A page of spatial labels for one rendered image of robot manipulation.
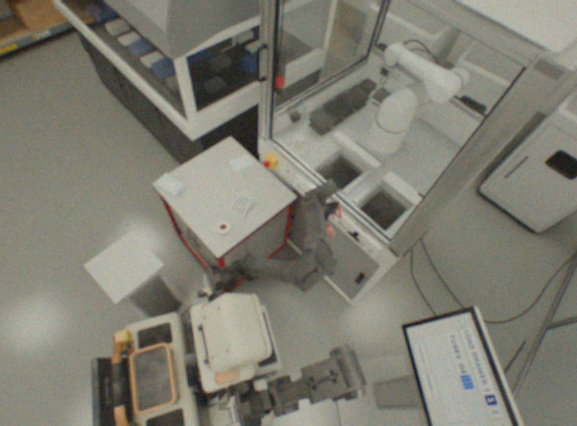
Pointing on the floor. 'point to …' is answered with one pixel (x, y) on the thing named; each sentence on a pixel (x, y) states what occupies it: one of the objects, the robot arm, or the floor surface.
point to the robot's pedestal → (136, 279)
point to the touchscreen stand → (384, 396)
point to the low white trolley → (271, 214)
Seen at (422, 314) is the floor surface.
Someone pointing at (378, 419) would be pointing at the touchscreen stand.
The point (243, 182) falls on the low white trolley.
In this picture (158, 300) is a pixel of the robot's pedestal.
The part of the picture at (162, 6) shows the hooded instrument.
